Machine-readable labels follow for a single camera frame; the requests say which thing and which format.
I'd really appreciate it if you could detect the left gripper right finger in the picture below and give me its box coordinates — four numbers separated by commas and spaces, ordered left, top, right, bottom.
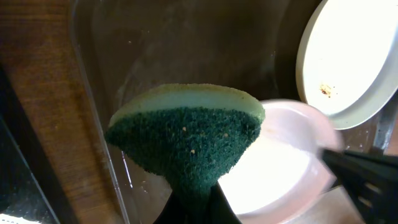
205, 184, 241, 224

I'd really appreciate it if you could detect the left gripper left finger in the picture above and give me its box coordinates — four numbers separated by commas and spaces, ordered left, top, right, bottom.
154, 192, 186, 224

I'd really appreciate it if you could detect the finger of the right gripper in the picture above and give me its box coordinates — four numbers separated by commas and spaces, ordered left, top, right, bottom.
322, 149, 397, 224

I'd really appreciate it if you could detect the white plate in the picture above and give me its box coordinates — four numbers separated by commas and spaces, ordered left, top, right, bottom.
218, 100, 343, 223
295, 0, 397, 130

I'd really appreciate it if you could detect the green yellow sponge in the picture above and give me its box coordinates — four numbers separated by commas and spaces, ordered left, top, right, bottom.
104, 83, 266, 213

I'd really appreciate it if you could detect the white plate top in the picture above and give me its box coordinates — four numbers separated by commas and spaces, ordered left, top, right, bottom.
295, 0, 397, 130

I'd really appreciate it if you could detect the black plastic tray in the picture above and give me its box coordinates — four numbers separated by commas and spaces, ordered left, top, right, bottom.
1, 71, 78, 224

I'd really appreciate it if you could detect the brown serving tray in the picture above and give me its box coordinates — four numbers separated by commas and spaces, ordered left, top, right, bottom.
68, 0, 398, 224

